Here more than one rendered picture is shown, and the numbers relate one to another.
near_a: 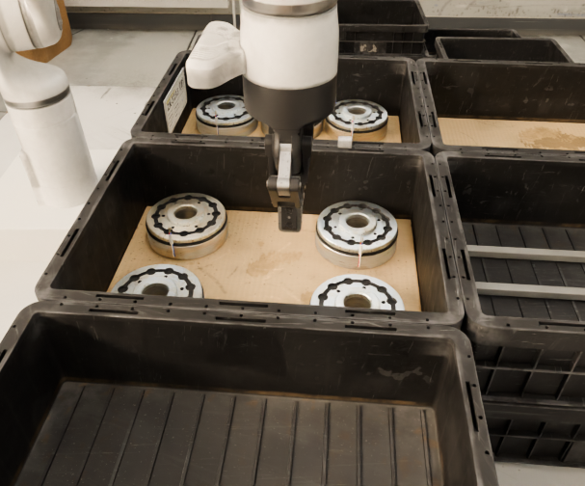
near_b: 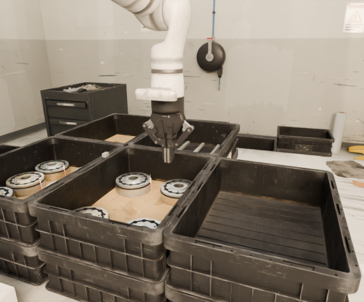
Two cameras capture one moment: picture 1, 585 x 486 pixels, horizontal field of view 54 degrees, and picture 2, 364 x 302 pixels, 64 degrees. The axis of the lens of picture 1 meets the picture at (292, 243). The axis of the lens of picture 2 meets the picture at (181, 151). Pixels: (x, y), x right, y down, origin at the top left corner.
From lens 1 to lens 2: 0.68 m
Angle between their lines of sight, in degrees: 66
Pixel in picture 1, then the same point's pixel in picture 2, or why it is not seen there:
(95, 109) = not seen: outside the picture
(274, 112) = (181, 105)
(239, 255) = (117, 216)
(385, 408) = (217, 199)
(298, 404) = (210, 214)
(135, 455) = not seen: hidden behind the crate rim
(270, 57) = (180, 86)
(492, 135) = not seen: hidden behind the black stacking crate
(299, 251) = (128, 201)
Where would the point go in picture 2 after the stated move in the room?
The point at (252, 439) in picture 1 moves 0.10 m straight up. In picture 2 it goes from (222, 226) to (225, 187)
